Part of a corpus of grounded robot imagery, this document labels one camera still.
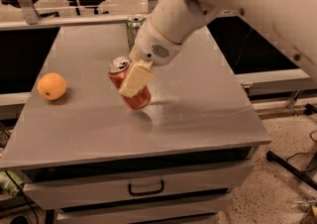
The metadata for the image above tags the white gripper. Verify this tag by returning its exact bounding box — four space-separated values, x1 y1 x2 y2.
119 17 182 97

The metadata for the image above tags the red coke can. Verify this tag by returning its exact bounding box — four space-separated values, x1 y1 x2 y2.
108 56 154 110

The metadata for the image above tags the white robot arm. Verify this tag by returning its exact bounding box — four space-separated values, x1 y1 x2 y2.
119 0 317 97

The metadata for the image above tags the green soda can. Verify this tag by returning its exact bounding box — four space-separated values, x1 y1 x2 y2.
126 15 146 50

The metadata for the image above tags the orange fruit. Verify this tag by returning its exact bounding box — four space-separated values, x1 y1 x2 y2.
37 72 66 100

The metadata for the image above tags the grey top drawer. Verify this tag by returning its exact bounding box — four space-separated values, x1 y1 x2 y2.
24 160 254 210

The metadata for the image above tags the grey drawer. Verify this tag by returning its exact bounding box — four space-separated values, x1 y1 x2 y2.
56 193 232 224
24 160 254 210

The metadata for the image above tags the grey lower drawer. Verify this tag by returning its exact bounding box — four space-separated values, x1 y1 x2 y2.
56 193 232 224

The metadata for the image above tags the black stand leg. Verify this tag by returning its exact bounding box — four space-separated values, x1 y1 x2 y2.
266 151 317 190

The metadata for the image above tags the black drawer handle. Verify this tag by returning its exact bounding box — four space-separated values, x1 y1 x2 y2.
128 179 165 197

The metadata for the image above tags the grey metal rail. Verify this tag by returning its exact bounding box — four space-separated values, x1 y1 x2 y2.
0 10 238 31

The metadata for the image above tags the black cable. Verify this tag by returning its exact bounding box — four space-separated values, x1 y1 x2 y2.
232 28 256 72

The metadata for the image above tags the left metal bracket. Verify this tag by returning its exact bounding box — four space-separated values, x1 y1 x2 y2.
17 0 40 25

